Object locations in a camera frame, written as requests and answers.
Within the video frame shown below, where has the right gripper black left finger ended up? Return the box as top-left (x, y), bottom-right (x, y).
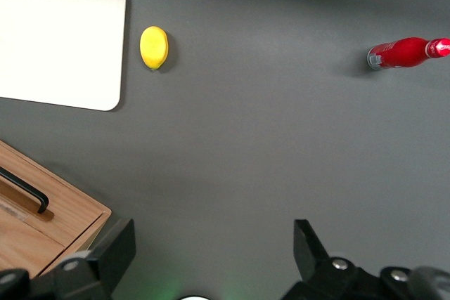
top-left (0, 218), bottom-right (136, 300)

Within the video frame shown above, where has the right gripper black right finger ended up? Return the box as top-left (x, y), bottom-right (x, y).
top-left (281, 219), bottom-right (450, 300)

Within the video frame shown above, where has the wooden drawer with black handle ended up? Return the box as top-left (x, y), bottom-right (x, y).
top-left (0, 140), bottom-right (113, 245)

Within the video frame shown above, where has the wooden drawer cabinet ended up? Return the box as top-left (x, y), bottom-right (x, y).
top-left (0, 140), bottom-right (113, 278)

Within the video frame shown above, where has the yellow lemon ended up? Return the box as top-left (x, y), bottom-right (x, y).
top-left (139, 25), bottom-right (169, 70)

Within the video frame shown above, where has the beige rectangular tray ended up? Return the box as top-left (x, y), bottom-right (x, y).
top-left (0, 0), bottom-right (127, 112)

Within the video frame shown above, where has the red drink bottle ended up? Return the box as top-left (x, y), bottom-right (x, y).
top-left (366, 36), bottom-right (450, 71)

